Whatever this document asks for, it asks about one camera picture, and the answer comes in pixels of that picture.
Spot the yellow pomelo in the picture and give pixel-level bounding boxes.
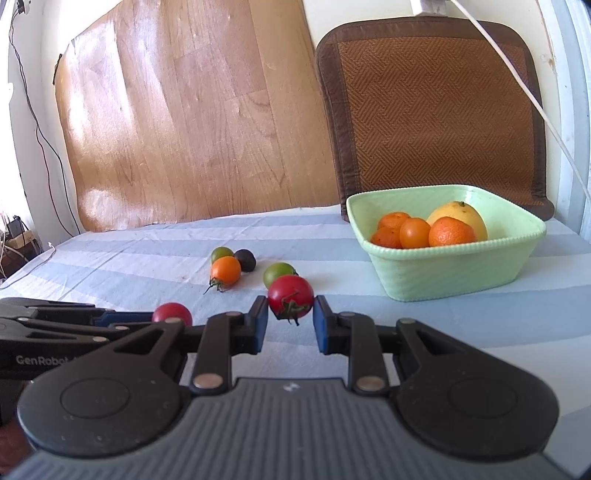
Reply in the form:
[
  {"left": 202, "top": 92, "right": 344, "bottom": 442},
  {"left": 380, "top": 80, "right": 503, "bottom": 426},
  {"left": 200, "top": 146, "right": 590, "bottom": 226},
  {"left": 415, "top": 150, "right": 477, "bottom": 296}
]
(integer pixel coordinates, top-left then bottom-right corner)
[{"left": 426, "top": 201, "right": 488, "bottom": 242}]

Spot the wood-pattern board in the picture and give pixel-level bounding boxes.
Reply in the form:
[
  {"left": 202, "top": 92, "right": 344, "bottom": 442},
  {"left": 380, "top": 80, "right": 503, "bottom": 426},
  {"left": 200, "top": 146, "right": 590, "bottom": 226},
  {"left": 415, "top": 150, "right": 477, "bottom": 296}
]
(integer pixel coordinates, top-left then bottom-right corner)
[{"left": 53, "top": 0, "right": 340, "bottom": 233}]

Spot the orange tomato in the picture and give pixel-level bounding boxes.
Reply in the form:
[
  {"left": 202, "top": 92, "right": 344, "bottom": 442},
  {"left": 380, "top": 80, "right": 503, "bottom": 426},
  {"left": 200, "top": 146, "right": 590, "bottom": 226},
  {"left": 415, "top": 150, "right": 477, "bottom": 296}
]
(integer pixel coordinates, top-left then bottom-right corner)
[
  {"left": 204, "top": 257, "right": 242, "bottom": 294},
  {"left": 399, "top": 217, "right": 431, "bottom": 249}
]

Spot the red tomato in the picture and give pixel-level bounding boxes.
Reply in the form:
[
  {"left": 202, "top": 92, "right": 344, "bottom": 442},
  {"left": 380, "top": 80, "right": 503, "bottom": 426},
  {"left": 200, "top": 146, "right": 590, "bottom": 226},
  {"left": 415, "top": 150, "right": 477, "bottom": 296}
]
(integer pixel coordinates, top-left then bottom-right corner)
[
  {"left": 268, "top": 275, "right": 315, "bottom": 326},
  {"left": 152, "top": 302, "right": 193, "bottom": 326}
]

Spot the white power cable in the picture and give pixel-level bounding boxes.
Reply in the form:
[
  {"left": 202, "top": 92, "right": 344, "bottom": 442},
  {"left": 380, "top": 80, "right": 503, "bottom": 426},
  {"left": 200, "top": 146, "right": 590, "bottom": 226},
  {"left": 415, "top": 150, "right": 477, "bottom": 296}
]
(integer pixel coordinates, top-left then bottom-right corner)
[{"left": 450, "top": 0, "right": 591, "bottom": 201}]

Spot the large mandarin orange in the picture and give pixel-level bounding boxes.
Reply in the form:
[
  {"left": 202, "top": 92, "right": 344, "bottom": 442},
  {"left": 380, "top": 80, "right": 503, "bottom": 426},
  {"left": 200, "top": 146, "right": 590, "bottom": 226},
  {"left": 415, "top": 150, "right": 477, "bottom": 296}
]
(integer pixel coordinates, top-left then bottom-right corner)
[{"left": 428, "top": 216, "right": 476, "bottom": 247}]

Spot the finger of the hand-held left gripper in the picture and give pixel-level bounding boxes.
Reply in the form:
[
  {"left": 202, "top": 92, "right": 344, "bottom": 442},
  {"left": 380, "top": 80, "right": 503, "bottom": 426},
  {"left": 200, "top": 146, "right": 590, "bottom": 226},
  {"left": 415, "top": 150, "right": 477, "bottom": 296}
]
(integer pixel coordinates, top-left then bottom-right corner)
[
  {"left": 0, "top": 312, "right": 160, "bottom": 344},
  {"left": 0, "top": 298, "right": 116, "bottom": 324}
]

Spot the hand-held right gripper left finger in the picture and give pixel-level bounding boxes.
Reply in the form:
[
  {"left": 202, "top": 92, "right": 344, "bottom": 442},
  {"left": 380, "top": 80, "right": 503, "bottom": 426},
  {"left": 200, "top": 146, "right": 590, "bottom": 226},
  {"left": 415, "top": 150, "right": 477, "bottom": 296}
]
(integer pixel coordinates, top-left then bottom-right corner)
[{"left": 108, "top": 295, "right": 269, "bottom": 395}]

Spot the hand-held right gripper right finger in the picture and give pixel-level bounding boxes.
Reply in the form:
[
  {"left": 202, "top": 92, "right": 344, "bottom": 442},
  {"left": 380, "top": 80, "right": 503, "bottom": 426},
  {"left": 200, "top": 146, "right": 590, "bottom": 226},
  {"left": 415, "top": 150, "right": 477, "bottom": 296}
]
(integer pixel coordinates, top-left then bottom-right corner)
[{"left": 313, "top": 295, "right": 483, "bottom": 395}]

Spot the light green plastic bowl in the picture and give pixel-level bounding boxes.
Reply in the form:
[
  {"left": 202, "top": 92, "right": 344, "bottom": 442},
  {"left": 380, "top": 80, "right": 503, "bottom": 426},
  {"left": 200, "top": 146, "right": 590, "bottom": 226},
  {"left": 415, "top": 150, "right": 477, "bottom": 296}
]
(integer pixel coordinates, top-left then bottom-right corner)
[{"left": 346, "top": 185, "right": 547, "bottom": 302}]

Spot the brown woven seat mat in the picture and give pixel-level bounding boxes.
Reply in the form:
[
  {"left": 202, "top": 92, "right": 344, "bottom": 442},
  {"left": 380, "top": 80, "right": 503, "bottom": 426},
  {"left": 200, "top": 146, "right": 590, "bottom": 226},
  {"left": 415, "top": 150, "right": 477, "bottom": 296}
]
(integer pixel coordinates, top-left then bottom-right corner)
[{"left": 315, "top": 19, "right": 556, "bottom": 223}]

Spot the thin black cable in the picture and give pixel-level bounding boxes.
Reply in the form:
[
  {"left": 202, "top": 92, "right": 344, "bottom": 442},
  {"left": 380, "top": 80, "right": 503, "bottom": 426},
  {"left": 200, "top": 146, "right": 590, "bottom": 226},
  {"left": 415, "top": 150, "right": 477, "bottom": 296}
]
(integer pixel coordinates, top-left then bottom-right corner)
[{"left": 9, "top": 0, "right": 81, "bottom": 236}]

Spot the striped blue white tablecloth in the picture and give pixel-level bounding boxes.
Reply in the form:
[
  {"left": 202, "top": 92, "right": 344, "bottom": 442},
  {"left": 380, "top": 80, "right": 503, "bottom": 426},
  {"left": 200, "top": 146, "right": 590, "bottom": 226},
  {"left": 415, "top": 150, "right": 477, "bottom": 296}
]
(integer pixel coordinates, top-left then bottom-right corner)
[{"left": 0, "top": 205, "right": 591, "bottom": 480}]

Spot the white window frame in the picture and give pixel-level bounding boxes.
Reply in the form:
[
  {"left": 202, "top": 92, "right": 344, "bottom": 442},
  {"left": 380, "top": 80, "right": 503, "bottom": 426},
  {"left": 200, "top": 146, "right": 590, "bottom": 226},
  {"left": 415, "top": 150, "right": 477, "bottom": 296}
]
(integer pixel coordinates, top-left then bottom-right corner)
[{"left": 540, "top": 0, "right": 591, "bottom": 236}]

